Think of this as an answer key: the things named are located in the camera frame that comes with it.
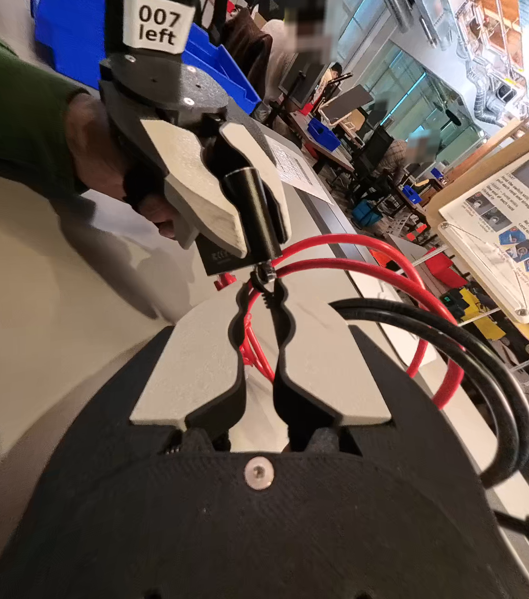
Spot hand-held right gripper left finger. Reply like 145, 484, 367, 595
131, 289, 248, 428

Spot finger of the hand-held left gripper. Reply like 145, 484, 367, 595
138, 117, 248, 260
218, 120, 295, 246

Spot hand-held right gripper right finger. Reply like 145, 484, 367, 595
272, 286, 393, 425

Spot black ethernet adapter hub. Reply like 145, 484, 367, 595
195, 166, 286, 279

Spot blue plastic bin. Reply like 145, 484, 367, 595
31, 0, 265, 118

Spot red ethernet cable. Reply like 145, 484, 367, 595
216, 234, 467, 410

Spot black ethernet cable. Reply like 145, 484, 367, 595
249, 262, 529, 555

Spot person's left forearm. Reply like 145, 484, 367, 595
0, 14, 92, 199

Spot person's left hand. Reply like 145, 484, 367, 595
64, 92, 183, 241

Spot red plastic bin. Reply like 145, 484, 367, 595
422, 251, 473, 293

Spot yellow and black boxes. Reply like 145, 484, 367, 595
441, 284, 510, 345

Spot instruction sheet on stand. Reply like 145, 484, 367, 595
436, 120, 529, 354

